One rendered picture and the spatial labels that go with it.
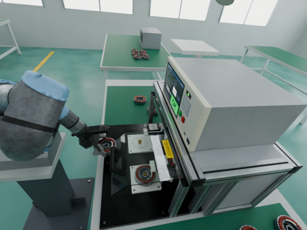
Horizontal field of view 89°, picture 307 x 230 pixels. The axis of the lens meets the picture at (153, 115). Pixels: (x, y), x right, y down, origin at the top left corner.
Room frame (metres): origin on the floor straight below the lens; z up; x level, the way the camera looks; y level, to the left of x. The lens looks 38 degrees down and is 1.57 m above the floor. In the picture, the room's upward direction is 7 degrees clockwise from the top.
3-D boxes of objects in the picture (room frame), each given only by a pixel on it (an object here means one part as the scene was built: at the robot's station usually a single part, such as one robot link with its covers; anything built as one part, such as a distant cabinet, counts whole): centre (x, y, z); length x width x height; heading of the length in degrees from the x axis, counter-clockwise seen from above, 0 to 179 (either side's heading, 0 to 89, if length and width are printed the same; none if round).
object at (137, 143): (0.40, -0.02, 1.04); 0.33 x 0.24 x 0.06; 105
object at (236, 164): (0.65, -0.27, 1.09); 0.68 x 0.44 x 0.05; 15
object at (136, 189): (0.46, 0.00, 0.78); 0.15 x 0.15 x 0.01; 15
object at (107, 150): (0.58, 0.25, 0.84); 0.11 x 0.11 x 0.04
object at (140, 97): (1.21, 0.14, 0.77); 0.11 x 0.11 x 0.04
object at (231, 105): (0.64, -0.28, 1.22); 0.44 x 0.39 x 0.20; 15
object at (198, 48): (1.60, -0.29, 0.98); 0.37 x 0.35 x 0.46; 15
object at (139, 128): (0.58, 0.02, 0.76); 0.64 x 0.47 x 0.02; 15
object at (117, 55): (2.92, 0.45, 0.38); 1.85 x 1.10 x 0.75; 15
